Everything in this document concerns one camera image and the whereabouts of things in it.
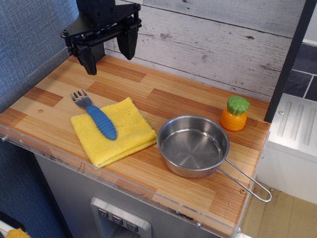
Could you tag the black left shelf post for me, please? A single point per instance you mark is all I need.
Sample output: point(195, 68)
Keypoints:
point(98, 51)

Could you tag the yellow folded cloth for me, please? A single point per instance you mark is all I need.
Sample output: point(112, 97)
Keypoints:
point(133, 133)

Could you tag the silver pot with wire handle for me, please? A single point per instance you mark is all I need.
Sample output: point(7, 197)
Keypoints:
point(194, 146)

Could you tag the white toy sink unit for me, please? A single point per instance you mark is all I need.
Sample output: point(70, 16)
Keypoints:
point(289, 161)

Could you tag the orange bottle with green cap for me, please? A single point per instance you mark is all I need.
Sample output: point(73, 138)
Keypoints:
point(234, 116)

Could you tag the clear acrylic table edge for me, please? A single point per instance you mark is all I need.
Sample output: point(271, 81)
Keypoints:
point(224, 184)

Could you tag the blue handled metal fork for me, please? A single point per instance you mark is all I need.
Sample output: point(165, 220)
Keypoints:
point(101, 120)

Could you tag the black shelf post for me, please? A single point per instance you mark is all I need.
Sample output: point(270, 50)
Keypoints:
point(299, 34)
point(98, 51)

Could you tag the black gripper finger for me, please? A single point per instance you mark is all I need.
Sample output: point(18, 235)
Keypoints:
point(127, 39)
point(86, 58)

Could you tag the black right shelf post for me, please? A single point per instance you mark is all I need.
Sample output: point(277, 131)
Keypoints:
point(299, 34)

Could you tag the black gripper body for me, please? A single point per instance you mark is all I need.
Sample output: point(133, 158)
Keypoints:
point(98, 21)

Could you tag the silver toy fridge front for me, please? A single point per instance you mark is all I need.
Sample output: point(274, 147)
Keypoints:
point(131, 200)

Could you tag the yellow black object bottom left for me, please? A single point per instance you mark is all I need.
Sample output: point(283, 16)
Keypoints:
point(7, 231)

